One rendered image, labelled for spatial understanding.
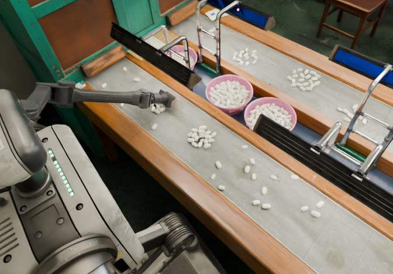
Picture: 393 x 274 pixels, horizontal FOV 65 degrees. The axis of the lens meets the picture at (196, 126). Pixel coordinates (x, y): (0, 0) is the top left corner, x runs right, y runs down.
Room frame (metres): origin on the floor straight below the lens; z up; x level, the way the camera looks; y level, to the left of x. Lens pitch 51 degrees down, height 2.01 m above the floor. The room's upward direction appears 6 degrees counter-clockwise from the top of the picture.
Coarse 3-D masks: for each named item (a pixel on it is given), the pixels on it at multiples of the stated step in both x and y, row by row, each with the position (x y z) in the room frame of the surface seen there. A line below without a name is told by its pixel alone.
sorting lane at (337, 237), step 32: (128, 64) 1.59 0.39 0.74; (160, 128) 1.04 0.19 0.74; (224, 128) 0.99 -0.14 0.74; (192, 160) 0.82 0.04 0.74; (224, 160) 0.80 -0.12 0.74; (256, 160) 0.78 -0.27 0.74; (224, 192) 0.63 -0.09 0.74; (256, 192) 0.62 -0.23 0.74; (288, 192) 0.60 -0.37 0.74; (320, 192) 0.59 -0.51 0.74; (288, 224) 0.46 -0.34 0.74; (320, 224) 0.45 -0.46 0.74; (352, 224) 0.43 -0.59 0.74; (320, 256) 0.32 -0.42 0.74; (352, 256) 0.31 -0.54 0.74; (384, 256) 0.30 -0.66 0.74
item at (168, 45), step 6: (150, 30) 1.36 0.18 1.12; (156, 30) 1.37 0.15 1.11; (144, 36) 1.32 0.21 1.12; (180, 36) 1.28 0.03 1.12; (138, 42) 1.30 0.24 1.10; (168, 42) 1.41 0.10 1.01; (174, 42) 1.25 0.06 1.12; (186, 42) 1.29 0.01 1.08; (162, 48) 1.21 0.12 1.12; (168, 48) 1.22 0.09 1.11; (186, 48) 1.29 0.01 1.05; (168, 54) 1.40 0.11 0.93; (180, 54) 1.35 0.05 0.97; (186, 54) 1.29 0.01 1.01; (186, 60) 1.29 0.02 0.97; (186, 66) 1.29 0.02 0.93; (192, 90) 1.29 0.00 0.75
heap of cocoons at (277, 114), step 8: (272, 104) 1.12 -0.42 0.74; (256, 112) 1.07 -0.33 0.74; (264, 112) 1.07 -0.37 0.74; (272, 112) 1.08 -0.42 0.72; (280, 112) 1.06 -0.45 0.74; (248, 120) 1.03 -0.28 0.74; (256, 120) 1.03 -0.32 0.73; (280, 120) 1.01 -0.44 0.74; (288, 120) 1.00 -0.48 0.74; (288, 128) 0.95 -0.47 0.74
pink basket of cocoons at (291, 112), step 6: (252, 102) 1.13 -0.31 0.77; (258, 102) 1.14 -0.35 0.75; (264, 102) 1.14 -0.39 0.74; (270, 102) 1.14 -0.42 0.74; (276, 102) 1.13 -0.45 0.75; (282, 102) 1.11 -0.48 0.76; (246, 108) 1.09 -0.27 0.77; (252, 108) 1.11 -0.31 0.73; (288, 108) 1.07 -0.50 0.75; (246, 114) 1.07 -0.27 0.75; (288, 114) 1.05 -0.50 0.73; (294, 114) 1.02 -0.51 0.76; (246, 120) 1.03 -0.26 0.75; (294, 120) 0.99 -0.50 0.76; (294, 126) 0.94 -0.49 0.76
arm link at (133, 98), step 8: (72, 88) 1.00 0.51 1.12; (80, 88) 1.03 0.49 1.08; (72, 96) 0.98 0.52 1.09; (80, 96) 0.98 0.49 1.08; (88, 96) 1.00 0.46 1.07; (96, 96) 1.01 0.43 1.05; (104, 96) 1.02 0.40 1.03; (112, 96) 1.03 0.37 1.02; (120, 96) 1.05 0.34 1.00; (128, 96) 1.06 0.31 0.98; (136, 96) 1.07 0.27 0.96; (144, 96) 1.09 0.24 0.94; (56, 104) 0.95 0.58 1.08; (64, 104) 0.95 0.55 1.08; (72, 104) 0.96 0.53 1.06; (136, 104) 1.05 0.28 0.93; (144, 104) 1.06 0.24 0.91
